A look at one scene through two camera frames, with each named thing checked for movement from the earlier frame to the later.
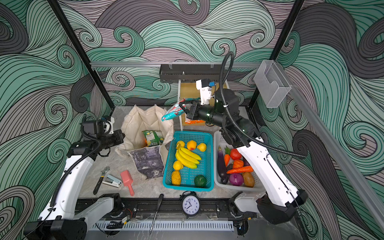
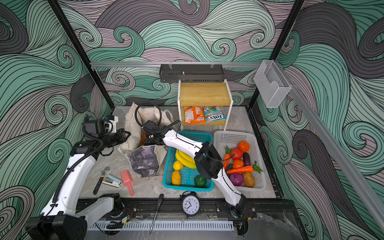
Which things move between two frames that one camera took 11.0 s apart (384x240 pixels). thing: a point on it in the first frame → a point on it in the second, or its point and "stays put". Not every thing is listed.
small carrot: (227, 155) stays put
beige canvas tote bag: (150, 161) stays put
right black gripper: (198, 112) → (147, 142)
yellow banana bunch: (187, 157) stays put
